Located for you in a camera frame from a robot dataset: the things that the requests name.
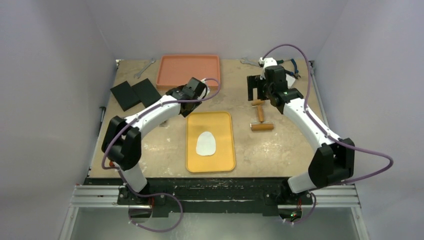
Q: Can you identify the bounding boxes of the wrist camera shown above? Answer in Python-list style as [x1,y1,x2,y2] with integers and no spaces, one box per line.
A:
[198,78,211,99]
[258,57,278,80]

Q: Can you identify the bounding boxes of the black block right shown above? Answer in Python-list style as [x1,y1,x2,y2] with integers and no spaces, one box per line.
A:
[131,78,162,108]

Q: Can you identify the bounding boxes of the right silver wrench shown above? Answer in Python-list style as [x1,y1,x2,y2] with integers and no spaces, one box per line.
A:
[240,57,260,67]

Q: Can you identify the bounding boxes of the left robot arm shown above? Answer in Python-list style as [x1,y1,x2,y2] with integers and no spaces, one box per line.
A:
[101,77,211,205]

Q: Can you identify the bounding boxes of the left silver wrench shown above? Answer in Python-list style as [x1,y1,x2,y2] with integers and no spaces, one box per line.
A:
[133,58,156,79]

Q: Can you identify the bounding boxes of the metal ring cutter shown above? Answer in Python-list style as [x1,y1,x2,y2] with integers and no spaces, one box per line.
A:
[159,120,168,127]

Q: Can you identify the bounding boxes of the black block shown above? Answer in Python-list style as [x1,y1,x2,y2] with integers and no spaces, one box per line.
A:
[131,78,162,108]
[110,81,141,112]

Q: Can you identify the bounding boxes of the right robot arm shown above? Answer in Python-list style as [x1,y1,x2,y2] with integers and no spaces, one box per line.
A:
[246,65,355,204]

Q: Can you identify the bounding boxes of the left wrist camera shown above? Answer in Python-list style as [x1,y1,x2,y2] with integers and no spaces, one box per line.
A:
[198,78,211,99]

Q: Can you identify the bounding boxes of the wooden dough roller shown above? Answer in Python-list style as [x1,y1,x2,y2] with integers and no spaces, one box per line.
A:
[250,99,274,132]

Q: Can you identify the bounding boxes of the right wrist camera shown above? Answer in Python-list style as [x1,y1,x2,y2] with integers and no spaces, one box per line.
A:
[258,57,278,80]

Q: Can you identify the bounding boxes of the purple cable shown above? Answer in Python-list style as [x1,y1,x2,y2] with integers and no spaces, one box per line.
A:
[261,43,395,226]
[100,77,222,233]

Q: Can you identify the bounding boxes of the silver wrench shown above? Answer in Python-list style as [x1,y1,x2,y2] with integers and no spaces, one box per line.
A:
[133,58,156,79]
[240,57,260,67]

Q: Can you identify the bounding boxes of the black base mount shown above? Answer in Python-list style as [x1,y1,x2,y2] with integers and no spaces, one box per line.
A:
[118,177,313,218]

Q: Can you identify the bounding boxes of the pink tray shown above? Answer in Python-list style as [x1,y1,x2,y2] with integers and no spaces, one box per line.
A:
[156,54,221,91]

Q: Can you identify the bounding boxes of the white small box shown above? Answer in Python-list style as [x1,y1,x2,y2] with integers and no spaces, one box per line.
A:
[286,74,296,89]

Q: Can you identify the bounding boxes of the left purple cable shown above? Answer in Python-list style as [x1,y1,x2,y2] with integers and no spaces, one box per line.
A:
[100,77,222,233]

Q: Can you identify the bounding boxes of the yellow tray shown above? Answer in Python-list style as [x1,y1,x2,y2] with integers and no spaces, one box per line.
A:
[185,111,236,174]

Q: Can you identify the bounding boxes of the green blue pliers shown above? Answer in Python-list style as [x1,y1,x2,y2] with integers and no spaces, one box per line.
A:
[276,58,301,79]

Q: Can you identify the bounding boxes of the white dough ball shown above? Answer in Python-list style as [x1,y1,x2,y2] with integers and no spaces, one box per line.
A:
[195,131,217,157]

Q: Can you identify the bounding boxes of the black block left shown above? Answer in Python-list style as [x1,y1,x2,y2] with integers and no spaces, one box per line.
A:
[110,81,141,112]

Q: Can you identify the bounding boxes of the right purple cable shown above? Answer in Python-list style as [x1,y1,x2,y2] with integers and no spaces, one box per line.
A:
[261,43,395,226]

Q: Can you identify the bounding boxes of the aluminium frame rail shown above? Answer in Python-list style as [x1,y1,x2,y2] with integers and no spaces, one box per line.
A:
[59,185,370,240]

